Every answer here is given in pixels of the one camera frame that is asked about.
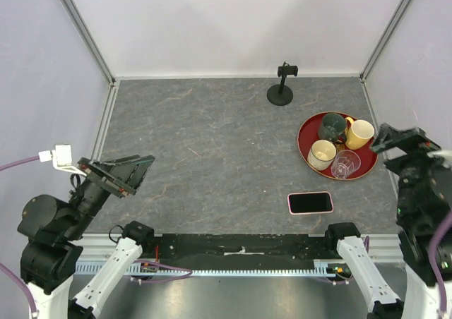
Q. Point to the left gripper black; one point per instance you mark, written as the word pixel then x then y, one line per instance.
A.
pixel 98 169

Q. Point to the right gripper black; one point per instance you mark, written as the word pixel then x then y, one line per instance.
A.
pixel 414 140

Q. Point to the phone with pink case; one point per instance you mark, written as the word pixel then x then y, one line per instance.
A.
pixel 310 203

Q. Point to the black phone stand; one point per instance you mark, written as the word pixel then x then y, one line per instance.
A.
pixel 280 94

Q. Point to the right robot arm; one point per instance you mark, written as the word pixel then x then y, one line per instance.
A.
pixel 424 216

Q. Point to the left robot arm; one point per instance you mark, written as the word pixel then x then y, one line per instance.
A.
pixel 48 262

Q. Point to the yellow mug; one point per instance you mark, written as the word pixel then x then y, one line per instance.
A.
pixel 358 133

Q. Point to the clear drinking glass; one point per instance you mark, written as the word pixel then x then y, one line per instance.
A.
pixel 346 162

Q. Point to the dark green mug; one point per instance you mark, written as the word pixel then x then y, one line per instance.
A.
pixel 333 128

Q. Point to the cream white cup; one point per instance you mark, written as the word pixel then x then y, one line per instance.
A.
pixel 321 154

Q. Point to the round red tray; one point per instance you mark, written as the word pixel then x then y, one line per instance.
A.
pixel 307 135

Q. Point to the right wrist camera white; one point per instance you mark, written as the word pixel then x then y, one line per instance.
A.
pixel 445 155

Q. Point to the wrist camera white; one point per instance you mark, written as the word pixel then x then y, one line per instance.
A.
pixel 445 155
pixel 60 157

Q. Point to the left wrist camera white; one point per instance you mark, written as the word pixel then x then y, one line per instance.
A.
pixel 60 157

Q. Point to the white cable duct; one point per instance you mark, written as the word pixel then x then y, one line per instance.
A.
pixel 92 267

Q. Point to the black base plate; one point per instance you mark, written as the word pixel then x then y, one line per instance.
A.
pixel 240 251

